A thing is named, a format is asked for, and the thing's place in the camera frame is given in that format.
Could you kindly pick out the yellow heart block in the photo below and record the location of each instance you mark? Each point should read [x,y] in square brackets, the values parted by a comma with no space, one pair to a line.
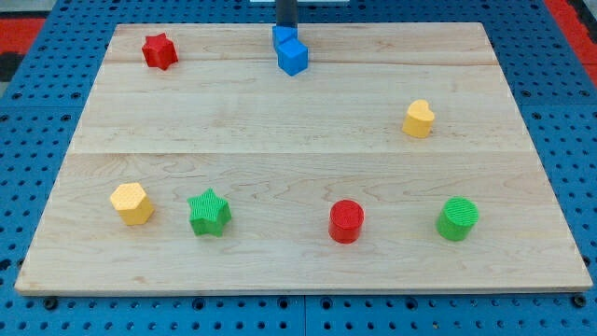
[419,119]

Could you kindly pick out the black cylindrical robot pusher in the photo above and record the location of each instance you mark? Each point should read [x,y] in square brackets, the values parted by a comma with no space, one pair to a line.
[287,14]

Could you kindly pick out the light wooden board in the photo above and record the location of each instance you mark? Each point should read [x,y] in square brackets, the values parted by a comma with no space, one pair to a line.
[282,150]

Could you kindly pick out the blue cube block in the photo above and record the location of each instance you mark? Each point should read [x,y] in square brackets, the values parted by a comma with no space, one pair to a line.
[293,57]

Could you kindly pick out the green star block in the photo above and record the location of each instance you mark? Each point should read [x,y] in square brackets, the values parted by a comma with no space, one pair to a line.
[208,213]

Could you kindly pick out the yellow hexagon block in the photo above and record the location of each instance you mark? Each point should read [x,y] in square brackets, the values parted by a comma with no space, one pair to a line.
[132,204]

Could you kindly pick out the red cylinder block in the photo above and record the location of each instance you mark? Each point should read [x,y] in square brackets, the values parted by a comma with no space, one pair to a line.
[346,218]

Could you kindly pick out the blue triangle block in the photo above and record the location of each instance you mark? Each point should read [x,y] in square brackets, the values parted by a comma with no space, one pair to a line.
[281,34]

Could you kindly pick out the green cylinder block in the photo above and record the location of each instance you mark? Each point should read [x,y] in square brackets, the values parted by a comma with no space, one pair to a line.
[457,218]

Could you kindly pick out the red star block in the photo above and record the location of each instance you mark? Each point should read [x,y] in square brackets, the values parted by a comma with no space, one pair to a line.
[159,51]

